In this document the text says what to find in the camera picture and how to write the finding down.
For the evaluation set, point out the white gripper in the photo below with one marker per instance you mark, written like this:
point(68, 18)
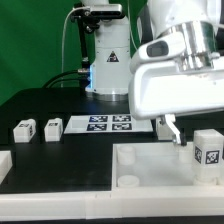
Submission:
point(157, 89)

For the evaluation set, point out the white square table top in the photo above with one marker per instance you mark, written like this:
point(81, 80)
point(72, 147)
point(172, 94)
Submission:
point(162, 170)

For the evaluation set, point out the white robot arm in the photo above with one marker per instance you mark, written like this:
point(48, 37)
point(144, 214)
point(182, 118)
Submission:
point(177, 70)

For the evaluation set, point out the white marker plate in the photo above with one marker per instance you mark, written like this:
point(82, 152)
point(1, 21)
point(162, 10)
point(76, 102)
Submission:
point(120, 123)

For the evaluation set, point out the white left fence block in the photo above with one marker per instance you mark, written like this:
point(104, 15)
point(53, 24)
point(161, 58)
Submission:
point(5, 164)

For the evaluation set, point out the white front fence rail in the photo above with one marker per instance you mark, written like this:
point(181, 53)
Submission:
point(117, 203)

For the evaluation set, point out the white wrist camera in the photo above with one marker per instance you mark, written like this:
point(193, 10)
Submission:
point(161, 49)

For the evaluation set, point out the grey camera on stand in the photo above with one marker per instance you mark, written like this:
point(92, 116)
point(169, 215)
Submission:
point(105, 11)

